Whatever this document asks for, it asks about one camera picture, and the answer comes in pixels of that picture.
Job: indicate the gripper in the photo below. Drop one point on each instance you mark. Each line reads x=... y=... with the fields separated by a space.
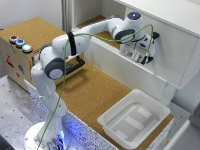
x=144 y=45

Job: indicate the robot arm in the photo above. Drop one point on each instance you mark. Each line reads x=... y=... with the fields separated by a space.
x=50 y=88

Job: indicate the white sliding door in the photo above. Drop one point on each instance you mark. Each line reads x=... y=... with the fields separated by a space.
x=173 y=56

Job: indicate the white cabinet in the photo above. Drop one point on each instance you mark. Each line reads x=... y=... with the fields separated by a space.
x=110 y=64

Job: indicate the white plastic box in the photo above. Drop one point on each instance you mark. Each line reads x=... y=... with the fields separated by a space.
x=133 y=120

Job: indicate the wooden drawer box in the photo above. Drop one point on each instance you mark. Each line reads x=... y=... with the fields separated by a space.
x=31 y=31

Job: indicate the green button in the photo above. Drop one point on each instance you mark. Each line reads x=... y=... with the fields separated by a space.
x=26 y=48

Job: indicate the blue button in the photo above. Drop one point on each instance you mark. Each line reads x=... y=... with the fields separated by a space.
x=20 y=42

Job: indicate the red button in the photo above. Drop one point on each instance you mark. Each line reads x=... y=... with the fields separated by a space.
x=14 y=38

